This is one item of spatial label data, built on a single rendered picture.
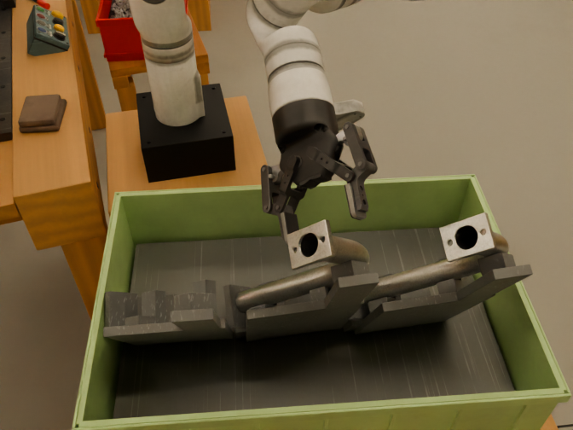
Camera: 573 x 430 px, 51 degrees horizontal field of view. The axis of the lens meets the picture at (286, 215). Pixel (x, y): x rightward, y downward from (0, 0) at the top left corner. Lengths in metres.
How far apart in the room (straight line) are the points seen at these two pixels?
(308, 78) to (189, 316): 0.30
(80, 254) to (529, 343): 0.87
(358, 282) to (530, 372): 0.35
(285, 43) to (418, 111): 2.18
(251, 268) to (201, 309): 0.40
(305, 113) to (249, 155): 0.58
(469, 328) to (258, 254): 0.37
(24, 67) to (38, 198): 0.44
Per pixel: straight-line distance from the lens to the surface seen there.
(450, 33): 3.53
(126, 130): 1.36
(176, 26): 1.08
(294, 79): 0.71
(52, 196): 1.19
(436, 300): 0.80
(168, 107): 1.17
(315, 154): 0.67
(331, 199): 1.05
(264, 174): 0.73
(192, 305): 0.66
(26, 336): 2.14
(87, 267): 1.35
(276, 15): 0.79
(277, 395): 0.91
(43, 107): 1.34
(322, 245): 0.63
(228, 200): 1.03
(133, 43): 1.67
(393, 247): 1.09
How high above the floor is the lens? 1.66
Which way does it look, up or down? 46 degrees down
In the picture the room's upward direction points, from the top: straight up
